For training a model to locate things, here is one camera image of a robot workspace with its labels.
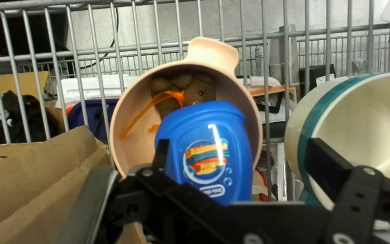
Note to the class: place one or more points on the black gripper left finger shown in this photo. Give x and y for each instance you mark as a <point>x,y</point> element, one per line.
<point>167,212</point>

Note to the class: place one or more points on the brown cardboard box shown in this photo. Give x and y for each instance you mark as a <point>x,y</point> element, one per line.
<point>27,185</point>

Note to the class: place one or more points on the white lidded plastic container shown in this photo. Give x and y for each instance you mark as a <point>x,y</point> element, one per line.
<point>90,89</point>

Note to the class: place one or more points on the black backpack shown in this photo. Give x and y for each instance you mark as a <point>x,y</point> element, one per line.
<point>18,117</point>

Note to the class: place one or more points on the cream pot with teal band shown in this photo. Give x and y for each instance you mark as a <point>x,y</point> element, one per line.
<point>365,117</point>

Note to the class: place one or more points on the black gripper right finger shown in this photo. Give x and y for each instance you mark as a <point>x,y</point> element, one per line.
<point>352,199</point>

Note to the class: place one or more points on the blue toy detergent bottle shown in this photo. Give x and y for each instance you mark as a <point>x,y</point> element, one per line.
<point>203,150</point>

